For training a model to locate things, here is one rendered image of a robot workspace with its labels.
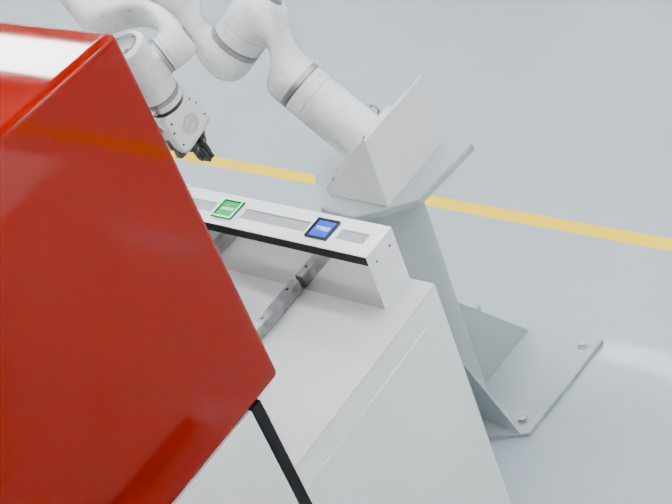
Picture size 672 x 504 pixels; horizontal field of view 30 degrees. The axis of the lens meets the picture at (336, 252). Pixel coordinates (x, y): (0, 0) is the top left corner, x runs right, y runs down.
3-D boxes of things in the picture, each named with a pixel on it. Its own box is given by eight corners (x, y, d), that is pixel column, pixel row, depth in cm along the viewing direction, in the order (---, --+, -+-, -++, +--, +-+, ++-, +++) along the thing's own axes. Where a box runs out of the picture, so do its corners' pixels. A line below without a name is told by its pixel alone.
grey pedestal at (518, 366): (474, 300, 366) (399, 68, 317) (604, 343, 338) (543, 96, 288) (367, 421, 343) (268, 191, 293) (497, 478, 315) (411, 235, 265)
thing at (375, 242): (386, 309, 249) (366, 257, 241) (189, 259, 282) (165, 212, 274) (411, 278, 254) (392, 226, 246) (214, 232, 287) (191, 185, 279)
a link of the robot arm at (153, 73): (170, 66, 248) (133, 94, 248) (135, 18, 239) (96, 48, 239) (186, 85, 242) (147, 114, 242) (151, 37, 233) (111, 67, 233)
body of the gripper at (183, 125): (162, 120, 242) (191, 157, 250) (190, 81, 246) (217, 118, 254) (136, 116, 247) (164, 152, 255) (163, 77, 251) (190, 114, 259)
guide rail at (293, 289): (154, 469, 236) (147, 458, 234) (146, 466, 237) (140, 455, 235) (303, 290, 262) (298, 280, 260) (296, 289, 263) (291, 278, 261)
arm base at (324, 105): (380, 126, 293) (319, 75, 293) (402, 95, 275) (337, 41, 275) (330, 183, 286) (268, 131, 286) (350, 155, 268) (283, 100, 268)
